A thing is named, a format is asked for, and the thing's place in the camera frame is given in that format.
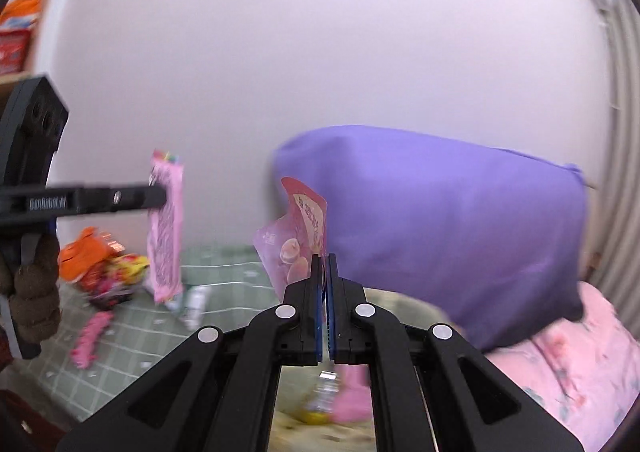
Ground pink peach snack pouch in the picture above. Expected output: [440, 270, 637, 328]
[253, 177, 328, 300]

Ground red snack boxes on shelf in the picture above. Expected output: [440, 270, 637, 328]
[1, 0, 42, 74]

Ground orange plastic wrapper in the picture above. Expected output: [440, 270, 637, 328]
[58, 227, 122, 282]

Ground pink caterpillar toy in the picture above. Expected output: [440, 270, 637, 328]
[70, 311, 113, 370]

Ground small clear plastic bottle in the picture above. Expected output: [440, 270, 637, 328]
[181, 285, 210, 331]

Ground green grid bed sheet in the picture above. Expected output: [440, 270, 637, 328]
[13, 245, 277, 420]

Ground pink patterned snack packet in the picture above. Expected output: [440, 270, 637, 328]
[148, 151, 183, 303]

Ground pink floral blanket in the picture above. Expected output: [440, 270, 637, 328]
[486, 282, 639, 451]

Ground yellow red snack bag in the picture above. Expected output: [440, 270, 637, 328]
[77, 253, 150, 311]

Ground striped beige curtain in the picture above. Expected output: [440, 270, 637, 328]
[587, 0, 639, 335]

